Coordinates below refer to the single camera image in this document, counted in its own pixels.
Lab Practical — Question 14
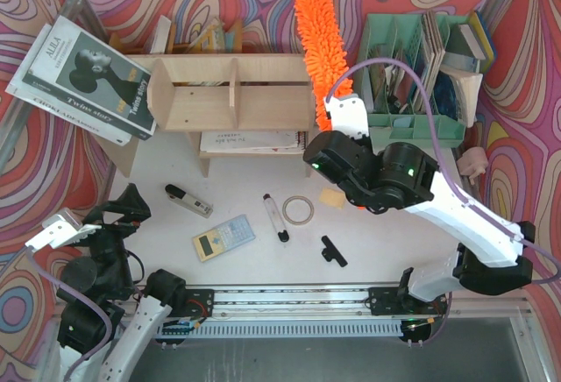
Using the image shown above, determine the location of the black and white stapler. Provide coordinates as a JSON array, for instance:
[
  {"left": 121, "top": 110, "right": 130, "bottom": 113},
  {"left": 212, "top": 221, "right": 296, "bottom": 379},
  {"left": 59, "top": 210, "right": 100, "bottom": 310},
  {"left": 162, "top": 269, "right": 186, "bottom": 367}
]
[{"left": 165, "top": 184, "right": 213, "bottom": 218}]

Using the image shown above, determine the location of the white marker black cap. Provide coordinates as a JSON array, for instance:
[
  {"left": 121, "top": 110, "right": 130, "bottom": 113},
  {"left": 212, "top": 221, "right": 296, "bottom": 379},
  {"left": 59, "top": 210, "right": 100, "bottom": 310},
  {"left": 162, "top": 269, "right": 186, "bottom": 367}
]
[{"left": 263, "top": 194, "right": 289, "bottom": 243}]

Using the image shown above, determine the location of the orange microfiber duster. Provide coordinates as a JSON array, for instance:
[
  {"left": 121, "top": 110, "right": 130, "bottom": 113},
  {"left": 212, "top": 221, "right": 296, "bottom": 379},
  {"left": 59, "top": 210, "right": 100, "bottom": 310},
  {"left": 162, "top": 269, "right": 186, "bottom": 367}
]
[{"left": 294, "top": 0, "right": 349, "bottom": 131}]

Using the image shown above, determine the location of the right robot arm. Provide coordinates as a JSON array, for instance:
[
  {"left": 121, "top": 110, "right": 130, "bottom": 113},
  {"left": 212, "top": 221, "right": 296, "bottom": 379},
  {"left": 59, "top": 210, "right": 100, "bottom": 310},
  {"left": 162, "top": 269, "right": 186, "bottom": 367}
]
[{"left": 303, "top": 131, "right": 534, "bottom": 303}]

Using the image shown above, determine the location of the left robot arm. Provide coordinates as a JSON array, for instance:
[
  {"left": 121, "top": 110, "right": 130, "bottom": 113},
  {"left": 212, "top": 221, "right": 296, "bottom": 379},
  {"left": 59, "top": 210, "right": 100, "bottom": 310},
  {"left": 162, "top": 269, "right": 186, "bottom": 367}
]
[{"left": 43, "top": 184, "right": 187, "bottom": 381}]

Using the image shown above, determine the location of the wooden bookshelf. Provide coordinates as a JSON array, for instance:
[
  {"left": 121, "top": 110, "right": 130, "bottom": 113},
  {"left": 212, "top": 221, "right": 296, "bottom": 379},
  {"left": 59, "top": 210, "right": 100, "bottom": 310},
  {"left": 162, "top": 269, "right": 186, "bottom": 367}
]
[{"left": 101, "top": 53, "right": 317, "bottom": 179}]

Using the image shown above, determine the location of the yellow sticky note pad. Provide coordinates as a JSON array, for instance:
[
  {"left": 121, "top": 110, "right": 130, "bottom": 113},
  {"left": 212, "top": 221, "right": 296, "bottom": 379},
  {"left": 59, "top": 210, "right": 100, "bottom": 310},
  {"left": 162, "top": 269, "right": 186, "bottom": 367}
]
[{"left": 319, "top": 187, "right": 346, "bottom": 209}]

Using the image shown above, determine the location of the open book beside organizer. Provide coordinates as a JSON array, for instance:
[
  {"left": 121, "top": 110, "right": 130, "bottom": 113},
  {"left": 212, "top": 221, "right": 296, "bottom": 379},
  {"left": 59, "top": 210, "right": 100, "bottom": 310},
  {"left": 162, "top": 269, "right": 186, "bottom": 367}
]
[{"left": 433, "top": 64, "right": 483, "bottom": 128}]

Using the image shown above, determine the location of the black plastic clip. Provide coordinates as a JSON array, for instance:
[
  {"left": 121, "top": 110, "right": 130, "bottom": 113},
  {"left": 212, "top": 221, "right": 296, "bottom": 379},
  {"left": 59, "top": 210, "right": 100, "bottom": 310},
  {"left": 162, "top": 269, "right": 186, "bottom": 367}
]
[{"left": 321, "top": 236, "right": 348, "bottom": 267}]

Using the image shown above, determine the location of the green desk organizer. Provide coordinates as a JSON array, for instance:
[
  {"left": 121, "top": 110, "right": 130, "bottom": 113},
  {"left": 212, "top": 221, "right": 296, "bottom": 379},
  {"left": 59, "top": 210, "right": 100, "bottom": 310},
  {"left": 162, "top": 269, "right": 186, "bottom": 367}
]
[{"left": 352, "top": 11, "right": 466, "bottom": 148}]

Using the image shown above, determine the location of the grey pocket calculator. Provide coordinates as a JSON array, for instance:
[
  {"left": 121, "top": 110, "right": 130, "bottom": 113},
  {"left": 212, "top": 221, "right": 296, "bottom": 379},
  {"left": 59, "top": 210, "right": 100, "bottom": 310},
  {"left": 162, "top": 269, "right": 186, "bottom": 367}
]
[{"left": 193, "top": 215, "right": 255, "bottom": 262}]

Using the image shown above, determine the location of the spiral notebook on lower shelf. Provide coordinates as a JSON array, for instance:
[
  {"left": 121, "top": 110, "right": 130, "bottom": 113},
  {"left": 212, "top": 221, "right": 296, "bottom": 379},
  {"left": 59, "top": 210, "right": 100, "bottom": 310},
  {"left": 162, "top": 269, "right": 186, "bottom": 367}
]
[{"left": 200, "top": 131, "right": 308, "bottom": 154}]

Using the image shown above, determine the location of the Twins story magazine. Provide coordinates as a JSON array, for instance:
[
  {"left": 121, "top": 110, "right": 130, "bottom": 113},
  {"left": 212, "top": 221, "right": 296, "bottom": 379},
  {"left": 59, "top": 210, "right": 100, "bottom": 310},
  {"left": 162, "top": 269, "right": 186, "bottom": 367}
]
[{"left": 21, "top": 16, "right": 156, "bottom": 140}]

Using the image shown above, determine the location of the blue yellow book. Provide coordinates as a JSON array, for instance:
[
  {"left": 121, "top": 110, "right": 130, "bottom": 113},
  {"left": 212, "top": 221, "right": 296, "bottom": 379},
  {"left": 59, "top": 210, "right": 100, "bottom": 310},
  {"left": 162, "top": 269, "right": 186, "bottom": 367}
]
[{"left": 445, "top": 11, "right": 496, "bottom": 74}]

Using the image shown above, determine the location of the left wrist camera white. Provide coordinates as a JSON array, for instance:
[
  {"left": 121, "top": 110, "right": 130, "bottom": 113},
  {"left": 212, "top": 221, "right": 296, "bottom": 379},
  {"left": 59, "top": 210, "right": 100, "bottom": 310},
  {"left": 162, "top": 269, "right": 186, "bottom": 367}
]
[{"left": 25, "top": 208, "right": 102, "bottom": 251}]

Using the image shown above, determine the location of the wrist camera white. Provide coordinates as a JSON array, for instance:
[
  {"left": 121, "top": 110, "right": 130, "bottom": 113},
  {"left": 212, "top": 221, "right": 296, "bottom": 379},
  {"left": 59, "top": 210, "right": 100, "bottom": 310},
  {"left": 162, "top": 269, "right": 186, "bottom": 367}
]
[
  {"left": 324, "top": 94, "right": 369, "bottom": 140},
  {"left": 25, "top": 208, "right": 102, "bottom": 251}
]

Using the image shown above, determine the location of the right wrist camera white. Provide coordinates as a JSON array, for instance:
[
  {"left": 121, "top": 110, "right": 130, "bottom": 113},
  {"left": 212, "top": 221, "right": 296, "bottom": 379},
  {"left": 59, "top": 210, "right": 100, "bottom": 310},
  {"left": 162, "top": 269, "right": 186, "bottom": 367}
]
[{"left": 324, "top": 94, "right": 369, "bottom": 140}]

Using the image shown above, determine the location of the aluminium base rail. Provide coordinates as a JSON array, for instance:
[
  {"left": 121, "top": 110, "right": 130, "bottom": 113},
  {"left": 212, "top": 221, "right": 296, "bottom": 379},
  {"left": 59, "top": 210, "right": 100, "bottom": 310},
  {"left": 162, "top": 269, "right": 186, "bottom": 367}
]
[{"left": 186, "top": 281, "right": 535, "bottom": 321}]

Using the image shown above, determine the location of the tape ring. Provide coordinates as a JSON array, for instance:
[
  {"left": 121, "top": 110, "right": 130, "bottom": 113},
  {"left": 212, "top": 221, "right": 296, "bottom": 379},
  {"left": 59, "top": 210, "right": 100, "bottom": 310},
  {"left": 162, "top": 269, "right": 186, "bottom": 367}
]
[{"left": 281, "top": 195, "right": 315, "bottom": 226}]

